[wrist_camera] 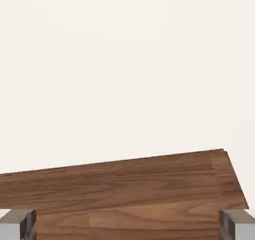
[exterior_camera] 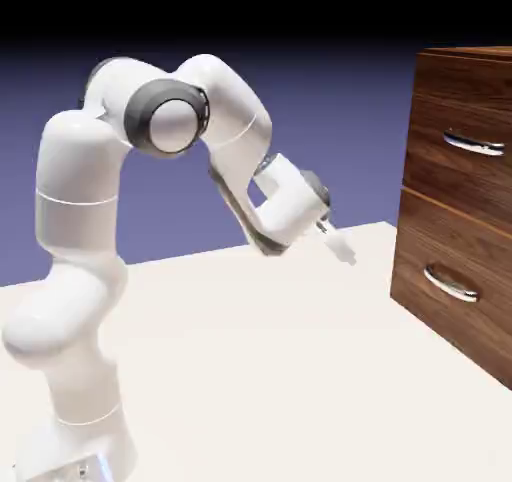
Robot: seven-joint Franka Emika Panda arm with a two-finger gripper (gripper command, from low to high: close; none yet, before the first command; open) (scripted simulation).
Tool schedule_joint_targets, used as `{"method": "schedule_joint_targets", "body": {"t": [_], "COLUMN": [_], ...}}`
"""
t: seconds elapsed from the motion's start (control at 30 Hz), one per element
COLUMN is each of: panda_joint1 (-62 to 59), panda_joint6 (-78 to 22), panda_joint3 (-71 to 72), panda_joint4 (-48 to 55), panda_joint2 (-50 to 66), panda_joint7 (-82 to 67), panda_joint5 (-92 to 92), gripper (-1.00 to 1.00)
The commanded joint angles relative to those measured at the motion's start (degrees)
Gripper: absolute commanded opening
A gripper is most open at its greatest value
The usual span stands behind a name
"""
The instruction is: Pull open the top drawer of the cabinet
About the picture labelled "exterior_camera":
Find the dark wood cabinet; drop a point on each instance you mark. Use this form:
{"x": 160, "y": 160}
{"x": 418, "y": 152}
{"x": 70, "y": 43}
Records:
{"x": 460, "y": 218}

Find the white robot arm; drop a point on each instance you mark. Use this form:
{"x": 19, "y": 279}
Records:
{"x": 76, "y": 194}

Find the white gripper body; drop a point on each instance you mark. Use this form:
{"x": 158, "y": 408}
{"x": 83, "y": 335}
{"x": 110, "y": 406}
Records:
{"x": 339, "y": 242}

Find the dark wood drawer front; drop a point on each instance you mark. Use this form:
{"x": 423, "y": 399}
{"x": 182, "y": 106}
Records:
{"x": 440, "y": 170}
{"x": 432, "y": 250}

